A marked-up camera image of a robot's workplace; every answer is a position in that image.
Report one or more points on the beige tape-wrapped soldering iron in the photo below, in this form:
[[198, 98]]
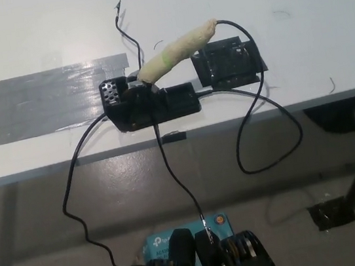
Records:
[[173, 52]]

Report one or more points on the black soldering station base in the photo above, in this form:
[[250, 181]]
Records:
[[173, 102]]

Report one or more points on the small black tape piece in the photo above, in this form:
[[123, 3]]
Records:
[[174, 137]]

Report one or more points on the black printed holder tray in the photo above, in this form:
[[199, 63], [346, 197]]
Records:
[[230, 61]]

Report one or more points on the black tape under tray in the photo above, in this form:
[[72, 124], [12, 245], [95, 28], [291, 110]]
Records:
[[262, 66]]

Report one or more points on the teal router box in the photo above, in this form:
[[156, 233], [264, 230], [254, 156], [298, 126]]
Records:
[[160, 243]]

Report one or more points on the black floor tape patch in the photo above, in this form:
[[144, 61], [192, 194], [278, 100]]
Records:
[[328, 217]]

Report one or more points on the grey duct tape patch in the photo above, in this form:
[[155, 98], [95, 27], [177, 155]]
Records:
[[40, 99]]

